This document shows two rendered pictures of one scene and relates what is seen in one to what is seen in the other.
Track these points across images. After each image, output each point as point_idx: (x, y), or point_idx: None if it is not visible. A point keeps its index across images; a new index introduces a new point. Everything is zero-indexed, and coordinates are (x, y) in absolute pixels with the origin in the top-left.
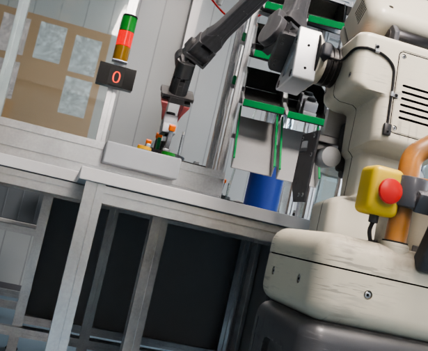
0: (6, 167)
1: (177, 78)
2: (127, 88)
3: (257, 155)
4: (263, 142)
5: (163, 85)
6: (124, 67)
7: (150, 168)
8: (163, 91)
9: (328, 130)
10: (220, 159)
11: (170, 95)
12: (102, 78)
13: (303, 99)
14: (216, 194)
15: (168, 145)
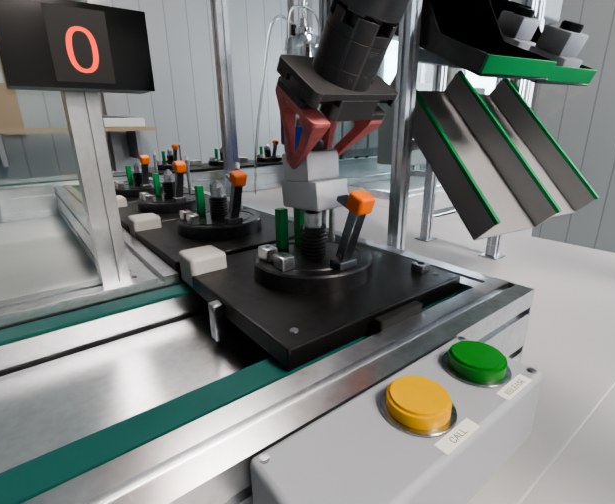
0: None
1: (369, 21)
2: (138, 85)
3: (484, 182)
4: (465, 143)
5: (286, 57)
6: (95, 4)
7: (481, 480)
8: (315, 86)
9: None
10: (401, 205)
11: (343, 94)
12: (30, 65)
13: (521, 29)
14: (517, 348)
15: (352, 251)
